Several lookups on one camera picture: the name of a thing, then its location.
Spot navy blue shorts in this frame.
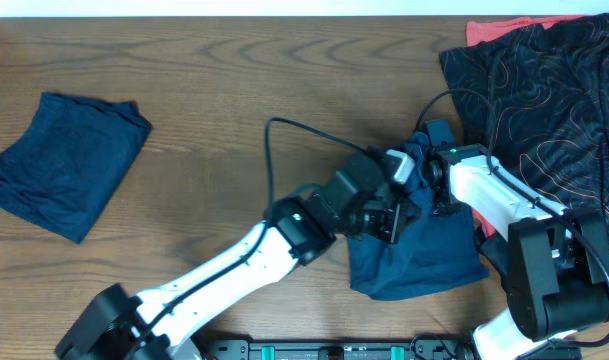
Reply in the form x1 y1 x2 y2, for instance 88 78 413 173
347 133 489 301

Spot navy cloth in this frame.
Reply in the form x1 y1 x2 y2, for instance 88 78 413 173
0 92 152 243

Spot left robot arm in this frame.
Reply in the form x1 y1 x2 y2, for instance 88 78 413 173
54 150 416 359

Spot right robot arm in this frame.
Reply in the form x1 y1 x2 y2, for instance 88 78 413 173
421 119 609 359

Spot black patterned garment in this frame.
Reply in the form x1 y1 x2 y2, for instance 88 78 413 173
439 14 609 238

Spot coral red garment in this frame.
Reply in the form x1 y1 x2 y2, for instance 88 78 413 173
466 15 580 46

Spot right black cable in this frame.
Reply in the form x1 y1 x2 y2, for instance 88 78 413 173
413 88 609 349

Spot black cable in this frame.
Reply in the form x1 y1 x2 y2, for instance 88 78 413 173
413 88 609 349
123 117 385 351

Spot left black cable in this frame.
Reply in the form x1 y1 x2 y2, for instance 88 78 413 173
123 117 385 351

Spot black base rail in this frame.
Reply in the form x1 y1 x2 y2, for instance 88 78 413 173
203 337 583 360

